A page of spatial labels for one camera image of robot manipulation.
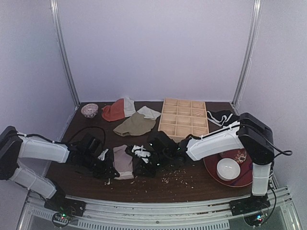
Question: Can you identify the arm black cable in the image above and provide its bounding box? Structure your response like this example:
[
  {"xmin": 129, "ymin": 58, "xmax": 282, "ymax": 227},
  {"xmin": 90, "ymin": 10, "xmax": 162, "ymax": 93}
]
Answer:
[
  {"xmin": 268, "ymin": 141, "xmax": 293, "ymax": 207},
  {"xmin": 19, "ymin": 126, "xmax": 107, "ymax": 149}
]

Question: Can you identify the round red tray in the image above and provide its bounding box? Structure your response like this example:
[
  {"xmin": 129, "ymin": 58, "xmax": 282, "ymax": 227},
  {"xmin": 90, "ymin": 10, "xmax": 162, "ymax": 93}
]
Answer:
[{"xmin": 203, "ymin": 153, "xmax": 252, "ymax": 187}]

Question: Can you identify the left aluminium frame post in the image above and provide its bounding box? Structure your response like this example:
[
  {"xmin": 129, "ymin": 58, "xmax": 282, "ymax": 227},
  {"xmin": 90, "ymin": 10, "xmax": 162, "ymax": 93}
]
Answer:
[{"xmin": 49, "ymin": 0, "xmax": 81, "ymax": 110}]

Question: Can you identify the olive green underwear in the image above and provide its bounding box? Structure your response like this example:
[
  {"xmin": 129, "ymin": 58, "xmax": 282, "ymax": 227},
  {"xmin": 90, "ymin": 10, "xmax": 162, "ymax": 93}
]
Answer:
[{"xmin": 113, "ymin": 106, "xmax": 161, "ymax": 137}]

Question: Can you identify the mauve and cream underwear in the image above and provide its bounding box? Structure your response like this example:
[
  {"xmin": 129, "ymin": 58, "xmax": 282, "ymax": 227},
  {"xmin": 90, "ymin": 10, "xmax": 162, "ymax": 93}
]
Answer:
[{"xmin": 113, "ymin": 145, "xmax": 134, "ymax": 180}]

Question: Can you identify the front aluminium rail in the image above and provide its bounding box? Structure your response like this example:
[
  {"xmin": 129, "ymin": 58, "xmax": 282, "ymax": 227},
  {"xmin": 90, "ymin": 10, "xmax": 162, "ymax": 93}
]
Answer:
[{"xmin": 19, "ymin": 187, "xmax": 301, "ymax": 230}]

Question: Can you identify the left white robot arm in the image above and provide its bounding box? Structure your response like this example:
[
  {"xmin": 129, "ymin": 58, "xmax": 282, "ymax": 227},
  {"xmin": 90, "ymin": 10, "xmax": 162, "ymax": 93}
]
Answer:
[{"xmin": 0, "ymin": 126, "xmax": 119, "ymax": 211}]

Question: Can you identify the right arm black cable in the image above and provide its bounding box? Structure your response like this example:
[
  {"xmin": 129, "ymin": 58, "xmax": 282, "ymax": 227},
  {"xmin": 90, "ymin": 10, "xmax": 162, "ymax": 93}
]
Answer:
[{"xmin": 268, "ymin": 141, "xmax": 293, "ymax": 207}]

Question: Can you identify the black and white garment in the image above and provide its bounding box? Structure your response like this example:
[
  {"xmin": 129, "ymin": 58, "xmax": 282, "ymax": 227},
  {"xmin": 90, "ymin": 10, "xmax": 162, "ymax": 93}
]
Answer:
[{"xmin": 207, "ymin": 110, "xmax": 239, "ymax": 127}]

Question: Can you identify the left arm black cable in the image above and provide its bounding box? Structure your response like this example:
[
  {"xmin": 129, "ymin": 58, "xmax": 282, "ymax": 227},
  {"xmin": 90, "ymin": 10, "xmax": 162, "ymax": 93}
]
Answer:
[{"xmin": 19, "ymin": 126, "xmax": 107, "ymax": 149}]

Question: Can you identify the red floral dish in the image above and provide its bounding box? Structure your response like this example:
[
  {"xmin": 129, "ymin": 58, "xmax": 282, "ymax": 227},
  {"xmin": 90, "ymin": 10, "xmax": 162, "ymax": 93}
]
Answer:
[{"xmin": 219, "ymin": 149, "xmax": 247, "ymax": 164}]

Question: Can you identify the white bowl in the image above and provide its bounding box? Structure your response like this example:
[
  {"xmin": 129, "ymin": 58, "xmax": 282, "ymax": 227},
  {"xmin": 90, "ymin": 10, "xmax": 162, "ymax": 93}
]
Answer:
[{"xmin": 216, "ymin": 158, "xmax": 241, "ymax": 181}]

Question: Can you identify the right aluminium frame post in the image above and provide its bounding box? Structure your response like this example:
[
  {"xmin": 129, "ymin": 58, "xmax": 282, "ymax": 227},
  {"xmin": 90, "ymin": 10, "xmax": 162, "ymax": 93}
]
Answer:
[{"xmin": 231, "ymin": 0, "xmax": 262, "ymax": 110}]

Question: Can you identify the wooden compartment tray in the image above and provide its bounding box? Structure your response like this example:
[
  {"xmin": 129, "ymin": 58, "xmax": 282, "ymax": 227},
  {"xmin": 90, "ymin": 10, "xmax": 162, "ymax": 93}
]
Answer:
[{"xmin": 158, "ymin": 98, "xmax": 209, "ymax": 142}]

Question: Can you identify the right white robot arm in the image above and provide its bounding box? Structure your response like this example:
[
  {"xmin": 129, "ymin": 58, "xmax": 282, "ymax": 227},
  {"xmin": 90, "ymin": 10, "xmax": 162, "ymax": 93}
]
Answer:
[{"xmin": 125, "ymin": 113, "xmax": 275, "ymax": 215}]

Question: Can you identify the small patterned bowl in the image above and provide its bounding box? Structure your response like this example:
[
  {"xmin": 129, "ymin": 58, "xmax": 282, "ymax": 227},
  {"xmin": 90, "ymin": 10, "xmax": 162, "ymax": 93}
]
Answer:
[{"xmin": 81, "ymin": 103, "xmax": 99, "ymax": 118}]

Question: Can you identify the aluminium frame post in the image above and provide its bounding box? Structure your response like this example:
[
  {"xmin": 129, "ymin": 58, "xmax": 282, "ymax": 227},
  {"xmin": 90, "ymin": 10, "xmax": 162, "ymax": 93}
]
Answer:
[
  {"xmin": 231, "ymin": 0, "xmax": 262, "ymax": 110},
  {"xmin": 49, "ymin": 0, "xmax": 81, "ymax": 110}
]

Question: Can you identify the orange underwear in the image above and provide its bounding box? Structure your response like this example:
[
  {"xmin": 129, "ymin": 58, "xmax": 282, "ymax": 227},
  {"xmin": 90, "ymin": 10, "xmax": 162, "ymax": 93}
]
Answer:
[{"xmin": 102, "ymin": 98, "xmax": 136, "ymax": 122}]

